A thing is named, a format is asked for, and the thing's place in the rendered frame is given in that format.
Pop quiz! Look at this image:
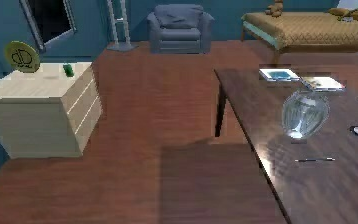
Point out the yellow round plate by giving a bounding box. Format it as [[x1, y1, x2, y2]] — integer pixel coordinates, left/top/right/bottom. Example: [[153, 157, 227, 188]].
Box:
[[4, 40, 41, 74]]

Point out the dark wooden table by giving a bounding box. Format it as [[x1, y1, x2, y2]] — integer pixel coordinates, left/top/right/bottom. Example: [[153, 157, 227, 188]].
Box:
[[213, 68, 358, 224]]

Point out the grey ladder stand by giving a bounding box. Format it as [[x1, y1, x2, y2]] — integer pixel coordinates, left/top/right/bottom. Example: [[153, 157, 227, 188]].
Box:
[[106, 0, 139, 52]]

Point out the blue cover book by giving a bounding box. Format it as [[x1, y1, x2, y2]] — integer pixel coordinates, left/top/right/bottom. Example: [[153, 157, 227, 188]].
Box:
[[258, 68, 301, 83]]

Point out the clear glass vase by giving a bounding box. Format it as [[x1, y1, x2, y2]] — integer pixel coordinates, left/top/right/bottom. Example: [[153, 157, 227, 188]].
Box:
[[281, 90, 331, 140]]

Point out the black pen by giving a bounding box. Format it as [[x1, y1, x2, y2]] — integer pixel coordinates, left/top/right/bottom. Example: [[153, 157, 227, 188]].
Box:
[[294, 157, 337, 163]]

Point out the cream chest of drawers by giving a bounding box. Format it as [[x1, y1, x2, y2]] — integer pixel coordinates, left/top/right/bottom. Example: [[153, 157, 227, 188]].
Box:
[[0, 61, 104, 160]]

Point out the pale cover book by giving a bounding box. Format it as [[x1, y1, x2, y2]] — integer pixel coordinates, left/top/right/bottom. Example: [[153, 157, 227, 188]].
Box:
[[300, 76, 347, 93]]

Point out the small green bottle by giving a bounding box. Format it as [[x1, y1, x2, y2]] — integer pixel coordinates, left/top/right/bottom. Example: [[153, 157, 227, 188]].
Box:
[[62, 63, 75, 78]]

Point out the dark framed window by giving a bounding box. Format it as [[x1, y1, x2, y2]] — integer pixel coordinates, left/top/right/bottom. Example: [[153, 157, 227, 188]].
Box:
[[19, 0, 78, 52]]

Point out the grey blue armchair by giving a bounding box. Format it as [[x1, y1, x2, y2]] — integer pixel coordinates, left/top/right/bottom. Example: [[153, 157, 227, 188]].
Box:
[[146, 3, 216, 55]]

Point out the brown teddy bear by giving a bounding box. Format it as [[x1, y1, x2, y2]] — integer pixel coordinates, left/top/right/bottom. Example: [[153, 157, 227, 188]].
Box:
[[265, 0, 285, 18]]

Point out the tan bed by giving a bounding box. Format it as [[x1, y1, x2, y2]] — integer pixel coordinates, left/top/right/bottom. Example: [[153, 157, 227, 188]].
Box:
[[240, 11, 358, 64]]

